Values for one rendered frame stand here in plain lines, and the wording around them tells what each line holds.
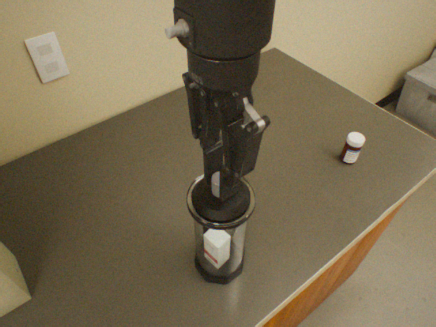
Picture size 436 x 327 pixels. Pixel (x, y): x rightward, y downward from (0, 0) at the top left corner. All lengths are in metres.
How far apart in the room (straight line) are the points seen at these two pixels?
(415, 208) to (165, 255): 1.74
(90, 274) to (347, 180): 0.63
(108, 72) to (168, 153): 0.29
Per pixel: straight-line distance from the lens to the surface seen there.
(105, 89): 1.04
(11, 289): 0.73
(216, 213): 0.49
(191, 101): 0.43
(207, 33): 0.30
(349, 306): 1.79
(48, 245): 0.82
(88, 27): 0.95
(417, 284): 1.97
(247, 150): 0.38
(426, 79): 2.68
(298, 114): 1.05
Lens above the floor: 1.59
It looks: 48 degrees down
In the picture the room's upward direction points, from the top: straight up
